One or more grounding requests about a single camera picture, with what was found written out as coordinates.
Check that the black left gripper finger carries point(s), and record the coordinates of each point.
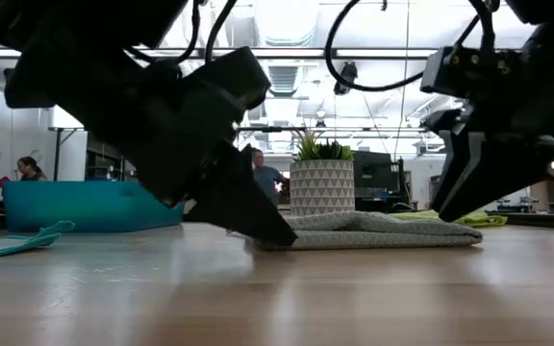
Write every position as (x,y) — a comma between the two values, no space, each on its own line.
(269,202)
(229,202)

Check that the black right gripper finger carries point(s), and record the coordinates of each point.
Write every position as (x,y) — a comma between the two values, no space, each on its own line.
(493,168)
(450,146)

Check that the lime green microfiber towel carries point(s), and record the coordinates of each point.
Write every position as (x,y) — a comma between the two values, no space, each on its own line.
(479,220)

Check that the grey microfiber towel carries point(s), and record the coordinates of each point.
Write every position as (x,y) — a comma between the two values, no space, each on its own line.
(378,233)

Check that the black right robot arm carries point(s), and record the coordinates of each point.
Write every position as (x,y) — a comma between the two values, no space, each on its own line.
(546,9)

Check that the person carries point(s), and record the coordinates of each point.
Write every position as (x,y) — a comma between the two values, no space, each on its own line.
(29,168)
(267,180)

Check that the succulent in patterned pot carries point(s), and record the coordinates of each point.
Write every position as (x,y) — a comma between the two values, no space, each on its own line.
(322,187)

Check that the black background equipment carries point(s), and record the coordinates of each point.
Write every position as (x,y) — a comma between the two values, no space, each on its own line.
(375,173)

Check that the teal plastic bin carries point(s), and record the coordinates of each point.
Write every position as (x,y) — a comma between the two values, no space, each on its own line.
(89,206)

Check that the black ceiling spotlight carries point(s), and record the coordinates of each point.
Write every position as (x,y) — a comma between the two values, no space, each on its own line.
(346,77)

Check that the black aluminium table frame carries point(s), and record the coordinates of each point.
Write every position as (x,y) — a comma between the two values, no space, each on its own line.
(546,220)

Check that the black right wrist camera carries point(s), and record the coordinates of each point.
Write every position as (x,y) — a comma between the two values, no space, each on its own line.
(469,72)

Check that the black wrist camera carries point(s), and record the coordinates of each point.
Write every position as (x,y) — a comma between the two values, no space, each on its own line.
(469,72)
(234,77)

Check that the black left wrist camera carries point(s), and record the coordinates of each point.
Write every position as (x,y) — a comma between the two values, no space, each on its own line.
(234,77)

